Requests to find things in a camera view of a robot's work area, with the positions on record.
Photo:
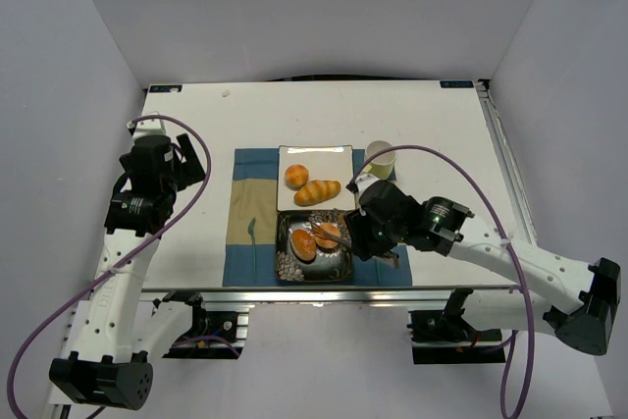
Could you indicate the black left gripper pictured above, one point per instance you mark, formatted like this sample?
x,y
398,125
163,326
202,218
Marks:
x,y
188,164

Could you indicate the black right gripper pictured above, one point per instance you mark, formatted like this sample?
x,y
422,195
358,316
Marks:
x,y
357,231

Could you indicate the metal serving tongs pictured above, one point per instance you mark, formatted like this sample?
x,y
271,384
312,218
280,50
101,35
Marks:
x,y
390,258

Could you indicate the round bread roll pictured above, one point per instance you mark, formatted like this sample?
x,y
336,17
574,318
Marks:
x,y
303,245
326,235
296,176

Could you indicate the round bread roll top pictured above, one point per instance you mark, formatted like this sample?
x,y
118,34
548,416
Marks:
x,y
303,245

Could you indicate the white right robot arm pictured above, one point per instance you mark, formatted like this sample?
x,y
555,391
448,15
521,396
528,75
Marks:
x,y
573,300

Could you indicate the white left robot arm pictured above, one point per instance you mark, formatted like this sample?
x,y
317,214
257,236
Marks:
x,y
109,365

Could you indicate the long striped bread loaf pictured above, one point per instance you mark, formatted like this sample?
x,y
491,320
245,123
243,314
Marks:
x,y
315,192

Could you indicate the green plastic knife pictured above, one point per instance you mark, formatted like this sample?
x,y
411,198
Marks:
x,y
378,272

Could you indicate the black floral square plate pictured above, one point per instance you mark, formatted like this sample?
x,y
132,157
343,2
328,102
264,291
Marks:
x,y
329,266

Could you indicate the pale yellow mug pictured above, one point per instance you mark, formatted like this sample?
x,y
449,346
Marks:
x,y
381,166

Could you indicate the green plastic fork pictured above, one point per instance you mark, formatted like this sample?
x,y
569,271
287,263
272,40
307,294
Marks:
x,y
251,233

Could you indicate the white square plate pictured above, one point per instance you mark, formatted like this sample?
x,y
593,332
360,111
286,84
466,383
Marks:
x,y
324,163

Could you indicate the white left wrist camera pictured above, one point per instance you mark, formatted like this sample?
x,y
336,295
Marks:
x,y
143,126

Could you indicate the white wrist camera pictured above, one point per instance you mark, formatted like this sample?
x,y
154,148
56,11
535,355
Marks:
x,y
143,126
359,185

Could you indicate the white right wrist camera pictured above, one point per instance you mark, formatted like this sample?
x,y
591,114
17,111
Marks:
x,y
359,185

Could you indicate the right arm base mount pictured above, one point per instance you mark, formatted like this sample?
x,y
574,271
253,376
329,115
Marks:
x,y
442,337

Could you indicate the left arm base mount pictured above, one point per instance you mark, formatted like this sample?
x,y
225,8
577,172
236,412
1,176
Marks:
x,y
201,333

